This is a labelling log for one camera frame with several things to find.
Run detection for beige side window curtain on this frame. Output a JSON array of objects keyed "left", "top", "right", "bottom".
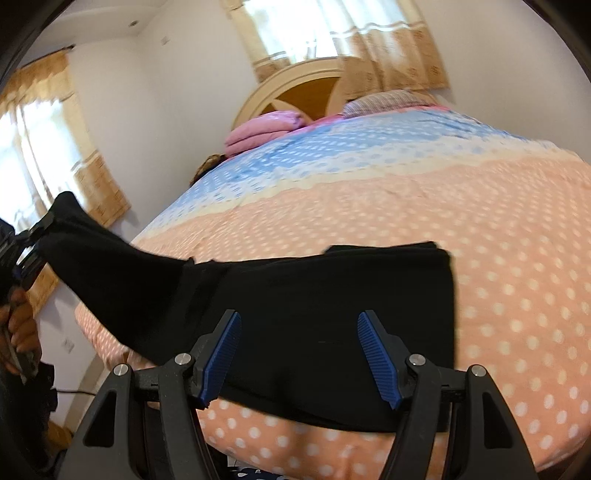
[{"left": 0, "top": 48, "right": 133, "bottom": 315}]

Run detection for person's left hand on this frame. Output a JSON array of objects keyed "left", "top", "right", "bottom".
[{"left": 0, "top": 288, "right": 42, "bottom": 375}]

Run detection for cream wooden headboard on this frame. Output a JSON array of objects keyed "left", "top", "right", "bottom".
[{"left": 232, "top": 57, "right": 346, "bottom": 128}]

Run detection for beige patterned window curtain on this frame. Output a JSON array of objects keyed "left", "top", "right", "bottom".
[{"left": 221, "top": 0, "right": 449, "bottom": 99}]

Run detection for folded pink blanket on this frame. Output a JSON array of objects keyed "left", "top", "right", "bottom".
[{"left": 224, "top": 110, "right": 308, "bottom": 157}]

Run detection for black pants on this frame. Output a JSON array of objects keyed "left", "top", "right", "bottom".
[{"left": 36, "top": 193, "right": 455, "bottom": 432}]

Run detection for brown fuzzy item beside bed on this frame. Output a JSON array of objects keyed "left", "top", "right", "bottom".
[{"left": 189, "top": 154, "right": 226, "bottom": 187}]

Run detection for peach blue patterned bedspread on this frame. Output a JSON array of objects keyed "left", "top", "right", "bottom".
[{"left": 73, "top": 104, "right": 591, "bottom": 478}]

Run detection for plaid pillow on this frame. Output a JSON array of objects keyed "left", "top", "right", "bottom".
[{"left": 342, "top": 89, "right": 438, "bottom": 118}]

